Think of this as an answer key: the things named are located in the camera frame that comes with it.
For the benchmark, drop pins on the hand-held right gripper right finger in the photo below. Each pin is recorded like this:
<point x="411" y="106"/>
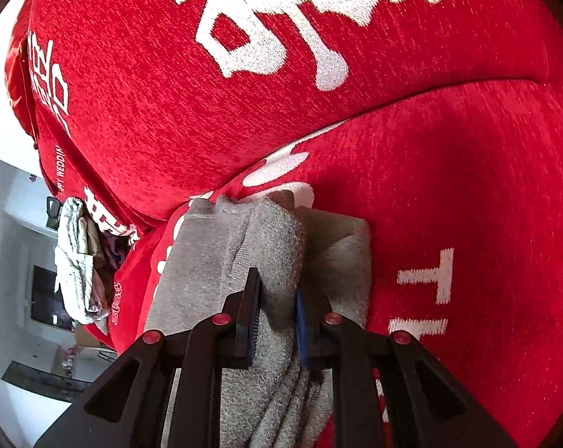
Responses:
<point x="302" y="336"/>

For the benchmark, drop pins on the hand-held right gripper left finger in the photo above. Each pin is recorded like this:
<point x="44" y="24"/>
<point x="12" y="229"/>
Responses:
<point x="253" y="336"/>

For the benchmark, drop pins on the grey small garment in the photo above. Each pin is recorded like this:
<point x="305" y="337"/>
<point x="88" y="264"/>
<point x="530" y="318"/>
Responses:
<point x="272" y="252"/>

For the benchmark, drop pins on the pile of light clothes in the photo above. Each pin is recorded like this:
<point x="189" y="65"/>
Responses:
<point x="74" y="261"/>

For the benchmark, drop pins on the dark patterned cloth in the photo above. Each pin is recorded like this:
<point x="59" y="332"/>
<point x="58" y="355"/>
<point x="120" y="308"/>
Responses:
<point x="115" y="252"/>

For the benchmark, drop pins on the red printed sofa cover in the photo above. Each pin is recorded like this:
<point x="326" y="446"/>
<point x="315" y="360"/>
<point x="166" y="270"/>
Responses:
<point x="402" y="158"/>

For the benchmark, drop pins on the dark screen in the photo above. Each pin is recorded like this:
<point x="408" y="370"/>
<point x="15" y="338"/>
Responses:
<point x="46" y="296"/>

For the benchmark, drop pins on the dark low table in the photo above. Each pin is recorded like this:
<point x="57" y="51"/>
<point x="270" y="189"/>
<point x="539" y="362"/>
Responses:
<point x="43" y="375"/>

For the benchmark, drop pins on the small black object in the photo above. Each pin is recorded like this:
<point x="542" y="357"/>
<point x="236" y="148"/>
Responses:
<point x="53" y="212"/>

